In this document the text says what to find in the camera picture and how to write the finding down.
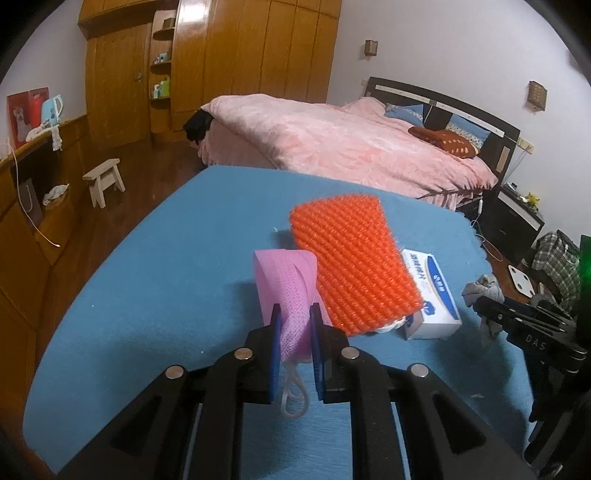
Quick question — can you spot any dark wooden bed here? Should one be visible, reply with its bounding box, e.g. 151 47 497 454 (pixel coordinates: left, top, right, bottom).
198 76 522 217

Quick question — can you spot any blue pillow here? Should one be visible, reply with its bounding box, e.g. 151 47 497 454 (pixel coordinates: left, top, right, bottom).
447 115 491 148
385 104 424 124

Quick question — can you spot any wooden wardrobe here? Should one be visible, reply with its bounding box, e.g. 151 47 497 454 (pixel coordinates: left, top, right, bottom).
78 0 342 148

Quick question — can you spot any blue table cloth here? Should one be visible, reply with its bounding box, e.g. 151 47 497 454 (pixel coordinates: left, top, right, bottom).
23 165 539 480

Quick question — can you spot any white power cable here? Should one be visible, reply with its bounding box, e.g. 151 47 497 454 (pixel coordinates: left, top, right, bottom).
468 196 502 259

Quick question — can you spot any plaid bag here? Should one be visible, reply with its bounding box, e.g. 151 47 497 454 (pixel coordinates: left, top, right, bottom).
532 232 581 301

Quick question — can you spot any thin white cable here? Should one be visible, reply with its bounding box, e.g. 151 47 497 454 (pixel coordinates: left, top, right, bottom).
9 143 61 247

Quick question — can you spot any small wooden stool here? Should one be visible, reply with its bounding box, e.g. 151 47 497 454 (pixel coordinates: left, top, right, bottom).
83 158 126 208

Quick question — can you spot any light blue kettle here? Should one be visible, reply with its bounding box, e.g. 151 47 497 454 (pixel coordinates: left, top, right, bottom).
41 95 64 127

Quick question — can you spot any white bathroom scale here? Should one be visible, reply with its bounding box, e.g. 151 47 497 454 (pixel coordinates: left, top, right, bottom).
508 264 539 301

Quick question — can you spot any red box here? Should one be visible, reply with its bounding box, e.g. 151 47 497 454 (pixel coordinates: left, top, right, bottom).
7 88 49 149

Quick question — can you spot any pink blanket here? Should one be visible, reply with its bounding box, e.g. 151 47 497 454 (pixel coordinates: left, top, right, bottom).
198 93 499 206

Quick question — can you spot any white rag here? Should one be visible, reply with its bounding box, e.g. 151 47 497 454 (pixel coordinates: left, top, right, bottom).
42 184 70 206

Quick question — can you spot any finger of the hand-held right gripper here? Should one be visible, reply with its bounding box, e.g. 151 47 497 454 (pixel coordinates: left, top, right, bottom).
529 295 577 324
475 296 570 334

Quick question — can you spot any wooden door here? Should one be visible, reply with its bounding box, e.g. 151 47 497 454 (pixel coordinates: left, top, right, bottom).
85 21 153 149

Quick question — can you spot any dark nightstand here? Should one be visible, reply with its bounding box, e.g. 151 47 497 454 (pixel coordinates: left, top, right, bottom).
480 184 546 266

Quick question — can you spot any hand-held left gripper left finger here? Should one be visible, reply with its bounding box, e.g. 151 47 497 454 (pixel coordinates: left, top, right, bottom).
90 304 283 480

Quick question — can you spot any grey cloth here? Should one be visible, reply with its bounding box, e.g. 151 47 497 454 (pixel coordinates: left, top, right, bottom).
463 274 506 348

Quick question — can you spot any wooden cabinet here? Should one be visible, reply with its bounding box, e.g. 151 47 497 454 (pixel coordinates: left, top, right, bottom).
0 113 93 352

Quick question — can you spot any black cloth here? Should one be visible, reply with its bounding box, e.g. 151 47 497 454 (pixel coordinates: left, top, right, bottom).
183 110 214 141

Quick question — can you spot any white and blue box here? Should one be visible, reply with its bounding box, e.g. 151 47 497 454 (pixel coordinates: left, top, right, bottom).
399 249 463 341

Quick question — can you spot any brown dotted pillow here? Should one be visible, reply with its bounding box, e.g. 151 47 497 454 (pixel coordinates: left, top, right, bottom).
409 126 478 159

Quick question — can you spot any orange foam net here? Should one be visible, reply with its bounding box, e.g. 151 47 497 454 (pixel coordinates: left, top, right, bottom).
289 194 424 337

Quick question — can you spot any white cloth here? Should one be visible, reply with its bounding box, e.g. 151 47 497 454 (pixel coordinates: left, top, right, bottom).
25 124 63 151

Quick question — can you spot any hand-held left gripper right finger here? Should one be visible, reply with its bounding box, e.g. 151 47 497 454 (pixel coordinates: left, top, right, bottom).
310 304 513 480

